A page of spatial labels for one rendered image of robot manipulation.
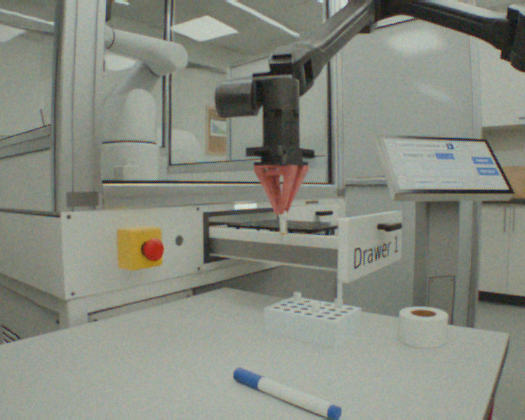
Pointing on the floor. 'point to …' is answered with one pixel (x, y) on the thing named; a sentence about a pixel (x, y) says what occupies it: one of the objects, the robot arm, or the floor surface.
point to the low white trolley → (183, 324)
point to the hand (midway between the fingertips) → (281, 208)
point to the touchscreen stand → (436, 256)
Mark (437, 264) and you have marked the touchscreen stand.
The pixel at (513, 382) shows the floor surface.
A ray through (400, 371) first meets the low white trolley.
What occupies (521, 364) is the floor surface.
